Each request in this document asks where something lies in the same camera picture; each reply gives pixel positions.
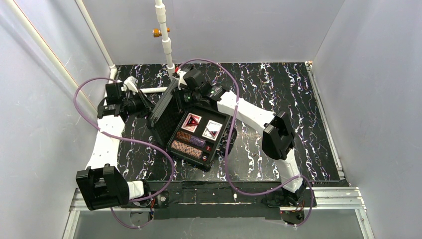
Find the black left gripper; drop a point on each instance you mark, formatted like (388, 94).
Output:
(142, 102)

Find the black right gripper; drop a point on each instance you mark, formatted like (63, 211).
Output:
(177, 93)

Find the red triangular button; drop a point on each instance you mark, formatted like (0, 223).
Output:
(191, 121)
(210, 133)

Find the black poker set case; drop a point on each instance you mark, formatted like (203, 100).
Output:
(166, 120)

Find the orange black poker chip stack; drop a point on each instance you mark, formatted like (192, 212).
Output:
(183, 136)

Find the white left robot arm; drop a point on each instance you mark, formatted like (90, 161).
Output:
(105, 151)

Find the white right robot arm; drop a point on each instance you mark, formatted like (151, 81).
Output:
(275, 128)

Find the red playing card deck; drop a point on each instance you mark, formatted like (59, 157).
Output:
(190, 129)

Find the blue playing card deck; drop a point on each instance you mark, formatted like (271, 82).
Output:
(213, 125)

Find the white corner pipe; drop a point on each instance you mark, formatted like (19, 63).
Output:
(97, 37)

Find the orange blue chip row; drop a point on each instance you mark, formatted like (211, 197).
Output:
(186, 149)

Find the orange valve knob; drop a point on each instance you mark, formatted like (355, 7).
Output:
(156, 33)

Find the white PVC pipe stand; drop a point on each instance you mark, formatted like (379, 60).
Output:
(160, 10)

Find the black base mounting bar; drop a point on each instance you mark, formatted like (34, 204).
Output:
(190, 199)

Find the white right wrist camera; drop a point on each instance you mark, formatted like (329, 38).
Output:
(180, 77)

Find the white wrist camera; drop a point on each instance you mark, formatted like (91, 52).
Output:
(180, 77)
(130, 85)

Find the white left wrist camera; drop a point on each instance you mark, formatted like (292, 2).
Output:
(130, 85)

